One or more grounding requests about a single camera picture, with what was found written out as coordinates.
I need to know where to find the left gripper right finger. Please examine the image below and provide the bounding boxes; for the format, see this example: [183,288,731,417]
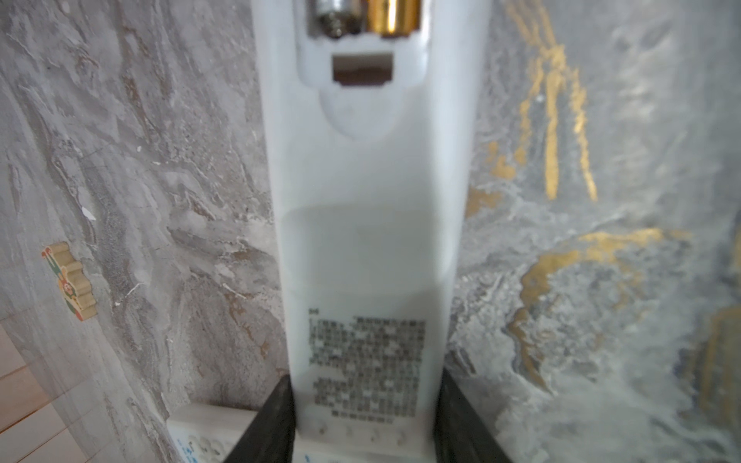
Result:
[433,370,513,463]

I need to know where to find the small yellow wooden piece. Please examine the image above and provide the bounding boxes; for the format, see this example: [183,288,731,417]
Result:
[42,242,98,321]

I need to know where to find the gold battery in remote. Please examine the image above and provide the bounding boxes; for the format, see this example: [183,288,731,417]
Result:
[311,0,424,41]

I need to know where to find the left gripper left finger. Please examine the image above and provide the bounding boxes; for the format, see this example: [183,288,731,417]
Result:
[224,375,296,463]

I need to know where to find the white remote control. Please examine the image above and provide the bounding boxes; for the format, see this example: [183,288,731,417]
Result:
[166,403,257,463]
[251,1,492,462]

